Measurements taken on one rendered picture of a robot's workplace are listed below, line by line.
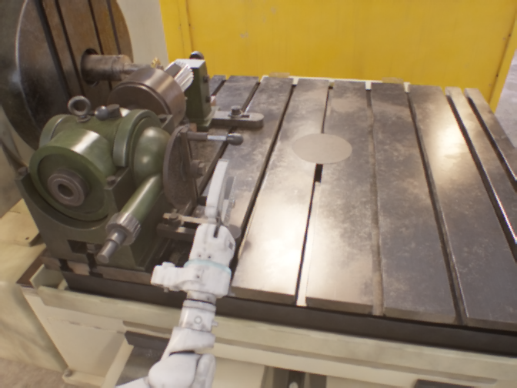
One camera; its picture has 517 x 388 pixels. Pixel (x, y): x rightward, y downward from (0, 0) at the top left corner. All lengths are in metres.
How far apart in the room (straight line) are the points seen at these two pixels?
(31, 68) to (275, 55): 2.37
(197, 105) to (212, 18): 1.91
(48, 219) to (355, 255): 0.68
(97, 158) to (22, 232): 1.05
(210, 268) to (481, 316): 0.54
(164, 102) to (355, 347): 0.74
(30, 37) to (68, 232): 0.49
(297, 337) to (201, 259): 0.32
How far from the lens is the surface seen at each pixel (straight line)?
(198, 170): 0.88
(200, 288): 0.68
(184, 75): 1.31
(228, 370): 1.09
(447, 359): 0.94
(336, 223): 1.01
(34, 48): 1.15
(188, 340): 0.68
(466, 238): 1.06
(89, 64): 1.28
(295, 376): 1.08
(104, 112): 0.84
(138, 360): 1.12
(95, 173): 0.83
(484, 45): 3.32
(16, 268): 1.72
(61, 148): 0.83
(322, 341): 0.90
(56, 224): 0.95
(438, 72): 3.31
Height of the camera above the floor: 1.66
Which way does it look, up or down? 37 degrees down
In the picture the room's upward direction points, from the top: 2 degrees counter-clockwise
